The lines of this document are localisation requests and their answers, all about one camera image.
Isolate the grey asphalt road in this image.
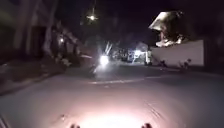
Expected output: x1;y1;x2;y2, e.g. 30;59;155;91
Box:
0;61;224;128

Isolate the lit tree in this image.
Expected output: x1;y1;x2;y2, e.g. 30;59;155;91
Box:
148;10;186;48

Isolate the robot's own part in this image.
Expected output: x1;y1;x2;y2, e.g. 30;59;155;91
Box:
141;122;153;128
69;123;81;128

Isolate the tree trunk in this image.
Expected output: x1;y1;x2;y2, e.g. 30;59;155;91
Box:
42;0;60;58

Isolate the white wall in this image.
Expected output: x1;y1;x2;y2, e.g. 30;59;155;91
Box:
149;39;205;67

